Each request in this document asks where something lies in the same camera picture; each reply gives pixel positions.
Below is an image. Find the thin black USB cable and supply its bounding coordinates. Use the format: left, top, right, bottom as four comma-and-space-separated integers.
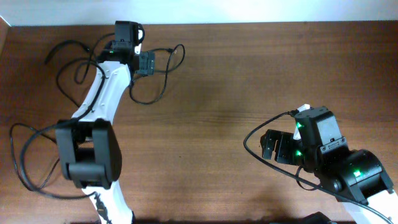
128, 47, 175, 106

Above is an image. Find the thick black cable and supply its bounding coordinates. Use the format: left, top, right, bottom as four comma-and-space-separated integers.
43, 39, 94, 108

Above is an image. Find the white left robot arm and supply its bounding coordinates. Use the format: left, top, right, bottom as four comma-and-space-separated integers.
55, 21, 154, 223

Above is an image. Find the black right camera cable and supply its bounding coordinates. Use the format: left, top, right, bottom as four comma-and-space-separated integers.
243, 110, 396, 224

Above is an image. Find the black camera cable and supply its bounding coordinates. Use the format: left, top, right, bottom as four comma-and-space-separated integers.
243, 110, 396, 224
8, 32, 116, 200

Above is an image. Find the black left camera cable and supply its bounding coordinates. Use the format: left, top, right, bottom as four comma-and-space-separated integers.
8, 32, 116, 200

